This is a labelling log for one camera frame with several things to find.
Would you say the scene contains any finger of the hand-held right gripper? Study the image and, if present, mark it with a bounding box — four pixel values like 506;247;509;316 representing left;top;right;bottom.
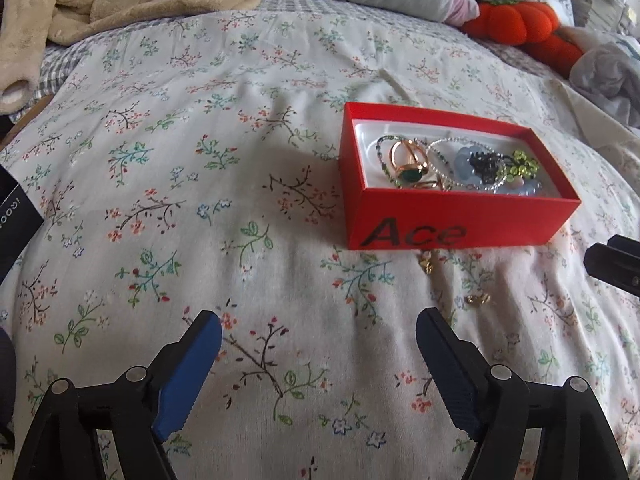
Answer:
583;235;640;297

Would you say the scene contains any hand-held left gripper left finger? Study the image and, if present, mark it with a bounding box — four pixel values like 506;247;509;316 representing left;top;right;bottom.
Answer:
17;310;222;480

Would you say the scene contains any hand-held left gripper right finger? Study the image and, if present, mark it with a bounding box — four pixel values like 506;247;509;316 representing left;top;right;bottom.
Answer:
416;307;628;480

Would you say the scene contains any green beaded hair tie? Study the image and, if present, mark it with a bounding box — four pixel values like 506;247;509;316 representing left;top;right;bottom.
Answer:
500;150;541;183

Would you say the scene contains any red cardboard box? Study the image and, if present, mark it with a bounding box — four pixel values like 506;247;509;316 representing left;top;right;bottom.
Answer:
338;101;582;251

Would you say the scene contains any black beaded hair tie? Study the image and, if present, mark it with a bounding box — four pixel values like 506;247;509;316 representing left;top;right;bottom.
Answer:
467;152;503;183

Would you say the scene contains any light blue bead bracelet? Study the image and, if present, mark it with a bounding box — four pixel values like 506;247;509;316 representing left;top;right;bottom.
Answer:
452;144;543;198

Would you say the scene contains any clear crystal bead bracelet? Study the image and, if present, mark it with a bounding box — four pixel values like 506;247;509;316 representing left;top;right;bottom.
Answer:
429;135;503;193

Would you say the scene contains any gold ring with green stone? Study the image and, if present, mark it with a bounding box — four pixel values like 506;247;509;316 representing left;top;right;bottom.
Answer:
397;166;437;188

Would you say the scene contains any thin green bead bracelet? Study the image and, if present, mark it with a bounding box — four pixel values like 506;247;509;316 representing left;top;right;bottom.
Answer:
376;134;403;183

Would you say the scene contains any floral bed sheet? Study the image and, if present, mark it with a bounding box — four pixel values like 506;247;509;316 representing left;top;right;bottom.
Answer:
0;0;640;480

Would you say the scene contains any dark purple cloth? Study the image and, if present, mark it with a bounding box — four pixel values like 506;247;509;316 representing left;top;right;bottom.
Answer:
0;327;17;436

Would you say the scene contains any crumpled grey white clothing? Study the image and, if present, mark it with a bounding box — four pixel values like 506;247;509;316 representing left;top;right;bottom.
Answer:
570;35;640;128

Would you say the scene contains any black cardboard box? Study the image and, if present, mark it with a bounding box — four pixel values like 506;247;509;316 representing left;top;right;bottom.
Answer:
0;164;44;283

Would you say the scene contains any orange pumpkin plush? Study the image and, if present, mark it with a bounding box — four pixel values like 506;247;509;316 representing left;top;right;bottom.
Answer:
460;0;586;78

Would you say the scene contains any stack of books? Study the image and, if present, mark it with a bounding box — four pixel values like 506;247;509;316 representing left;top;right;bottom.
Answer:
570;0;631;36

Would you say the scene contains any beige fleece blanket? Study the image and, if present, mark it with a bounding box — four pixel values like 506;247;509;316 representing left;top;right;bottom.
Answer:
0;0;264;116

